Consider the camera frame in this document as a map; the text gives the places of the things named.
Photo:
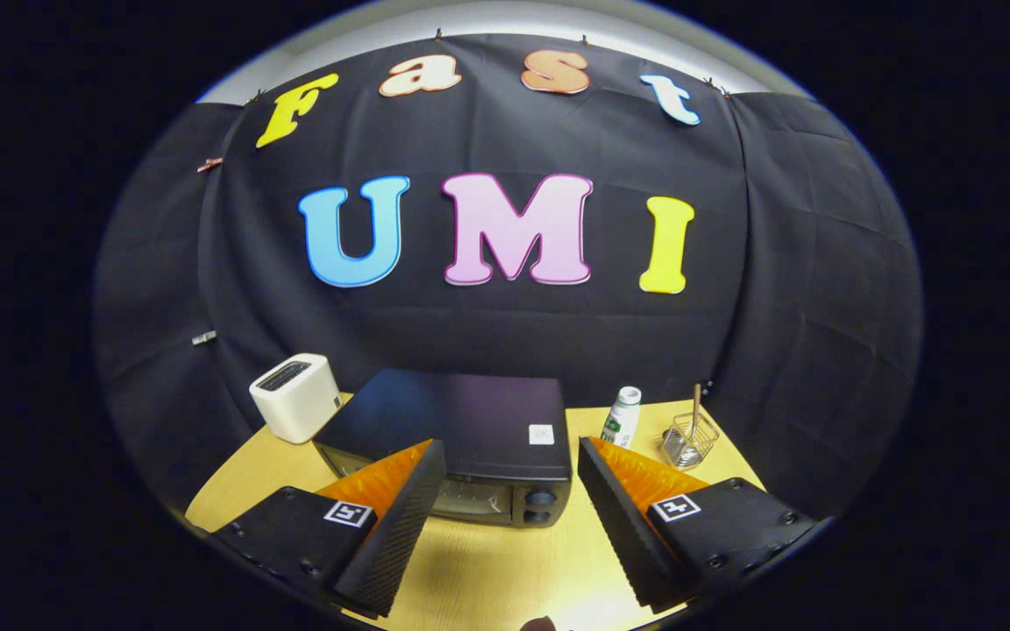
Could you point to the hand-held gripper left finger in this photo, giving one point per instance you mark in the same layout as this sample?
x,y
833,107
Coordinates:
x,y
395,526

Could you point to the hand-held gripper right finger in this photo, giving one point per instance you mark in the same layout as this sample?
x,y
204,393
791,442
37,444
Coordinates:
x,y
619,526

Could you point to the black toaster oven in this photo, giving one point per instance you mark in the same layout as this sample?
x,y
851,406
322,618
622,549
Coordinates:
x,y
470,421

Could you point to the white pop-up toaster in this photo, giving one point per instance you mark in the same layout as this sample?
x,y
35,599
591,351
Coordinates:
x,y
295,403

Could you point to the white bottle with green label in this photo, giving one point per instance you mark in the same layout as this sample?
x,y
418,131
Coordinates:
x,y
621,421

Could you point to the wooden stick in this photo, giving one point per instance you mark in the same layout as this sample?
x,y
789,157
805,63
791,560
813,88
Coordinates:
x,y
696,403

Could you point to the silver cloth clip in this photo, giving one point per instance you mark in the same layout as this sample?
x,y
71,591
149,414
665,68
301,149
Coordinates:
x,y
203,337

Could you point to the black backdrop cloth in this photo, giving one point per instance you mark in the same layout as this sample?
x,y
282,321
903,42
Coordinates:
x,y
777,263

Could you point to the copper cloth clip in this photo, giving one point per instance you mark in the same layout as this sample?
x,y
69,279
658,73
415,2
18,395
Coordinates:
x,y
209,164

